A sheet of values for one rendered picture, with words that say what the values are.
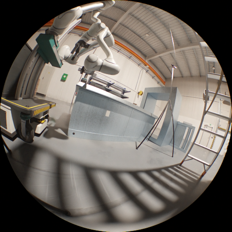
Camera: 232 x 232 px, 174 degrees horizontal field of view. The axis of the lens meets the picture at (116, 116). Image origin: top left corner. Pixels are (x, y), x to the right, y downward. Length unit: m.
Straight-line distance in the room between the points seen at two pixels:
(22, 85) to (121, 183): 1.17
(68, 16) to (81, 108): 0.92
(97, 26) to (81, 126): 1.05
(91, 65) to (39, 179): 0.77
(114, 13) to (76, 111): 8.12
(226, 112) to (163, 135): 9.68
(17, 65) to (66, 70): 5.35
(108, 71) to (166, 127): 1.75
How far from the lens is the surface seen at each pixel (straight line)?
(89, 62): 0.54
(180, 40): 8.77
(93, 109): 0.93
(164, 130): 1.99
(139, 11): 7.81
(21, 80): 0.91
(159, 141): 2.02
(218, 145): 10.37
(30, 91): 1.13
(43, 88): 5.99
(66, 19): 0.72
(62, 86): 5.89
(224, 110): 10.80
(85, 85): 0.86
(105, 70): 0.59
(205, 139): 9.74
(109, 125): 1.07
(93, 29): 0.81
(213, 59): 1.33
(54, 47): 0.86
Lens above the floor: 0.47
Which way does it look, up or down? 4 degrees down
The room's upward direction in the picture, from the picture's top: 18 degrees clockwise
